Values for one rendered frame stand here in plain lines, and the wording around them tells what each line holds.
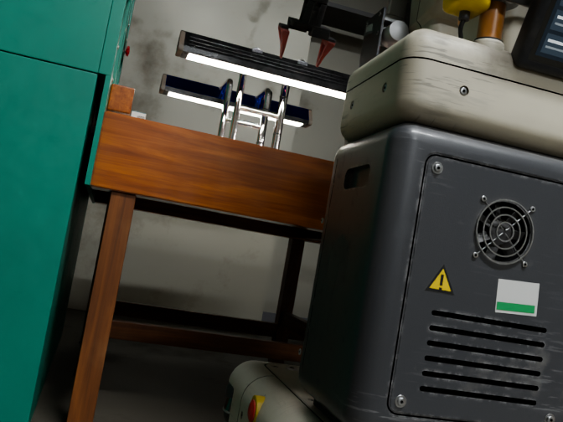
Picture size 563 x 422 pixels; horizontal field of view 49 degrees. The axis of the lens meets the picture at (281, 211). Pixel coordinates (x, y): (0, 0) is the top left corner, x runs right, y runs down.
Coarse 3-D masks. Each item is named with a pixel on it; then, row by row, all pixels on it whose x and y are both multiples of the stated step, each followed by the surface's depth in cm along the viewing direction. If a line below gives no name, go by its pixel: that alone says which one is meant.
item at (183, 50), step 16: (192, 48) 184; (208, 48) 186; (224, 48) 188; (240, 48) 191; (240, 64) 188; (256, 64) 189; (272, 64) 191; (288, 64) 194; (304, 80) 193; (320, 80) 195; (336, 80) 197
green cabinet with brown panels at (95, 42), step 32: (0, 0) 139; (32, 0) 141; (64, 0) 143; (96, 0) 145; (128, 0) 194; (0, 32) 139; (32, 32) 141; (64, 32) 142; (96, 32) 144; (128, 32) 273; (64, 64) 142; (96, 64) 144
